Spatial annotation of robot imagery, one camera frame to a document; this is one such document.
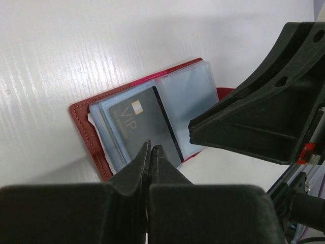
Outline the black VIP card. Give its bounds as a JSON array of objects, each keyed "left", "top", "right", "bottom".
[{"left": 103, "top": 86, "right": 183, "bottom": 168}]

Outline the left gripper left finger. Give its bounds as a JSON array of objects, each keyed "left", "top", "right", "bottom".
[{"left": 1, "top": 141, "right": 151, "bottom": 243}]

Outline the red leather card holder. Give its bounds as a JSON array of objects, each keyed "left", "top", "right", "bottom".
[{"left": 70, "top": 58, "right": 231, "bottom": 180}]

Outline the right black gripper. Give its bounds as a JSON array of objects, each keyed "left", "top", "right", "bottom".
[{"left": 188, "top": 22, "right": 324, "bottom": 165}]

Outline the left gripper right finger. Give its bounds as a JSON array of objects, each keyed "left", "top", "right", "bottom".
[{"left": 148, "top": 146, "right": 285, "bottom": 243}]

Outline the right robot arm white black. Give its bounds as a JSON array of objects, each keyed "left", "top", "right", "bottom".
[{"left": 188, "top": 22, "right": 324, "bottom": 231}]

